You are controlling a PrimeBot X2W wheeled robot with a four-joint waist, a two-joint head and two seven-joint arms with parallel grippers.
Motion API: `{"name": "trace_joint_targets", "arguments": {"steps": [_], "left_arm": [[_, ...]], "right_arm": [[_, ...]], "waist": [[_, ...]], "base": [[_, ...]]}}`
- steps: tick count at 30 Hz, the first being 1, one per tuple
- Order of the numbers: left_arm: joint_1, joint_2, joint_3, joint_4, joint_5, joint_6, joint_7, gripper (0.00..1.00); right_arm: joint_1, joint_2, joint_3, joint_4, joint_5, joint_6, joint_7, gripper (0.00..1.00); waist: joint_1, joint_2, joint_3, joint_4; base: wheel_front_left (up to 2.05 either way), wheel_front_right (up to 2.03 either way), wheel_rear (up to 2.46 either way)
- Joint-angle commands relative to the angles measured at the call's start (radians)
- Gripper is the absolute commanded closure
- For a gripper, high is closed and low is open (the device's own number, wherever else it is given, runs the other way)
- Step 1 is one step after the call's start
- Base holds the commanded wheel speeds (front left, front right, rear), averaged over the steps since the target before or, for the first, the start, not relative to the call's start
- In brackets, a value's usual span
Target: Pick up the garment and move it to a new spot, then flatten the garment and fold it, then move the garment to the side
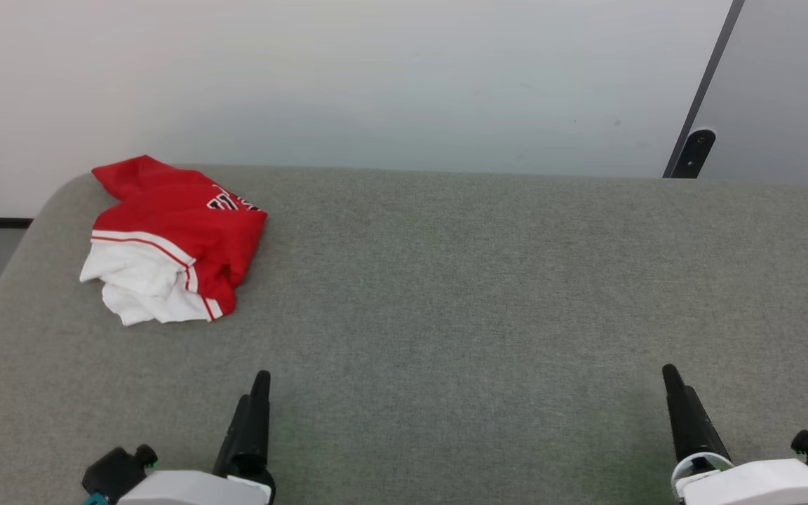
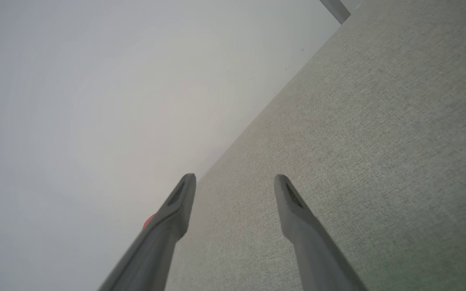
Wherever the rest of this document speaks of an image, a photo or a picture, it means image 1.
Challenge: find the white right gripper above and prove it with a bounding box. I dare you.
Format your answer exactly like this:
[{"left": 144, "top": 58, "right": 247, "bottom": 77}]
[{"left": 662, "top": 363, "right": 808, "bottom": 505}]

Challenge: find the black door frame strip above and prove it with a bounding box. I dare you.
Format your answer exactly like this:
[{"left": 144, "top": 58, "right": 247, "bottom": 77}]
[{"left": 662, "top": 0, "right": 746, "bottom": 179}]

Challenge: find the red and white shirt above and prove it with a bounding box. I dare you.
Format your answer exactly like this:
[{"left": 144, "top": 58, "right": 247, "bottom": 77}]
[{"left": 80, "top": 155, "right": 268, "bottom": 327}]

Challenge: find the black door hinge plate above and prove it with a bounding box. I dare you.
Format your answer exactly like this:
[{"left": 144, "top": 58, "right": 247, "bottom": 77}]
[{"left": 671, "top": 128, "right": 717, "bottom": 179}]

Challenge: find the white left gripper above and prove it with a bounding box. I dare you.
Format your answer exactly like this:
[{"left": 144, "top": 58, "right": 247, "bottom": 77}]
[{"left": 118, "top": 370, "right": 276, "bottom": 505}]

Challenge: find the grey door panel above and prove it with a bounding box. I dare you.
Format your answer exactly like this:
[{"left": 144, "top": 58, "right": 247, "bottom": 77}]
[{"left": 693, "top": 0, "right": 808, "bottom": 194}]

